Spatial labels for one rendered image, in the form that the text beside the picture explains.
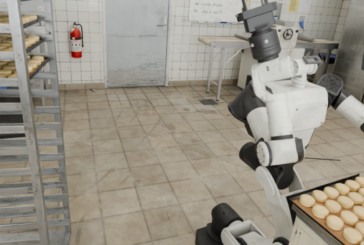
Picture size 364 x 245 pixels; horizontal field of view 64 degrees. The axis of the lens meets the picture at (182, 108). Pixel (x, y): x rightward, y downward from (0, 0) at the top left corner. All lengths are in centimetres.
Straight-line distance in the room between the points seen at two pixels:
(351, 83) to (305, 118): 415
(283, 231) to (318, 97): 61
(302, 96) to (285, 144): 35
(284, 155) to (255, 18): 42
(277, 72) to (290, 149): 24
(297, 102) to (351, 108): 30
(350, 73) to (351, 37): 57
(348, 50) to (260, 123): 448
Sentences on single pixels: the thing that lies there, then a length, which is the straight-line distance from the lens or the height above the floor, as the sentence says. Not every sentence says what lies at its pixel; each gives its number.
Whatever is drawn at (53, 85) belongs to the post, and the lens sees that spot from 158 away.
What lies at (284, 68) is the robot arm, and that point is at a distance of 94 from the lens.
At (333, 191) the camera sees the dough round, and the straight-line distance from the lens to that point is 124.
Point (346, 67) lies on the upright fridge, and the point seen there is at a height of 63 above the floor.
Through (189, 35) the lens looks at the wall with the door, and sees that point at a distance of 514.
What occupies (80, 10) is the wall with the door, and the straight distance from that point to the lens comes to 476.
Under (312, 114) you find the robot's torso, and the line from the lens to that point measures 128.
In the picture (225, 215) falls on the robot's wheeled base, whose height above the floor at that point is 35.
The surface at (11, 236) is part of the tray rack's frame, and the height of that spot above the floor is 15.
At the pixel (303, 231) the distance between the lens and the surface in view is 120.
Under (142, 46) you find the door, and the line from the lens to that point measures 496.
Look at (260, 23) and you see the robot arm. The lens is 94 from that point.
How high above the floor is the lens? 156
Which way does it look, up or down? 21 degrees down
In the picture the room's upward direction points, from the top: 4 degrees clockwise
